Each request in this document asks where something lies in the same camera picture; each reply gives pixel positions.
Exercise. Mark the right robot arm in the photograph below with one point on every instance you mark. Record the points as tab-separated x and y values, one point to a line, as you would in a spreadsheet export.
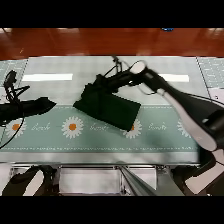
193	120

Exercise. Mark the dark green T-shirt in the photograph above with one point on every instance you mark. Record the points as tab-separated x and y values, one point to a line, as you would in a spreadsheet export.
108	108

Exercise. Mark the silver frame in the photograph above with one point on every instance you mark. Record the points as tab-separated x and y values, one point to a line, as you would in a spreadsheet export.
96	178

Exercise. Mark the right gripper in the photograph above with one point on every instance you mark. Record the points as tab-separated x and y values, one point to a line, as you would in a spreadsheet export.
105	83

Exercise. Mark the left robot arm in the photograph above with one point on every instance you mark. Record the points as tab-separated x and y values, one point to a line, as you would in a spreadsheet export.
16	108

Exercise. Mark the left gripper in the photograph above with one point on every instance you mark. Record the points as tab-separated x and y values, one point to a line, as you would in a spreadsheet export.
41	105

